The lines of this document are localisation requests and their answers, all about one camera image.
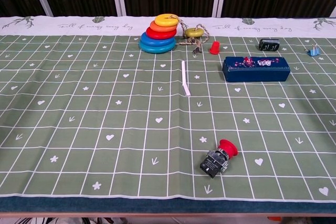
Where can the blue binder clip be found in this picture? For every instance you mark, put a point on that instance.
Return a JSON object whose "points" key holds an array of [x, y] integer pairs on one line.
{"points": [[313, 52]]}

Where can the dark blue table underlay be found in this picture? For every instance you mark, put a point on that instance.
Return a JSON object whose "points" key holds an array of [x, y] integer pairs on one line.
{"points": [[157, 205]]}

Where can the small red plastic cap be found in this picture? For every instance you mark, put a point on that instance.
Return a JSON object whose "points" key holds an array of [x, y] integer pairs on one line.
{"points": [[214, 48]]}

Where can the green grid tablecloth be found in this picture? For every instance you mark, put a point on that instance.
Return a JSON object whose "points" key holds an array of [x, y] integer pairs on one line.
{"points": [[105, 119]]}

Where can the small black counter device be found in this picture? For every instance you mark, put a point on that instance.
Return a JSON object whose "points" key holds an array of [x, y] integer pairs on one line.
{"points": [[269, 45]]}

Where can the blue glasses case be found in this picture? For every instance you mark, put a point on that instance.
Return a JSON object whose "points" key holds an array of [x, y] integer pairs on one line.
{"points": [[257, 73]]}

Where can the red emergency stop button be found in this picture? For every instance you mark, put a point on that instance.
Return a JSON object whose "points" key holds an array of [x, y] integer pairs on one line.
{"points": [[228, 148]]}

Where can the white bent plastic strip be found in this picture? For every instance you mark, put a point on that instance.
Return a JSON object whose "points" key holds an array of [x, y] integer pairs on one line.
{"points": [[184, 77]]}

